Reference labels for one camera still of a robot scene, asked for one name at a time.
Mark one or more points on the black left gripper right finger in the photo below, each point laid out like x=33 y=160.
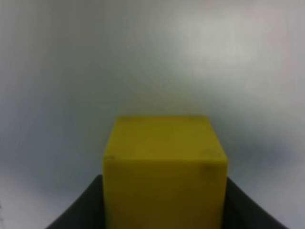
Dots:
x=241 y=212

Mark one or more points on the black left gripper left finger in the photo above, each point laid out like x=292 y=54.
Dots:
x=87 y=212

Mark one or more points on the yellow cube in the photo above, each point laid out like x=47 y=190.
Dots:
x=164 y=172

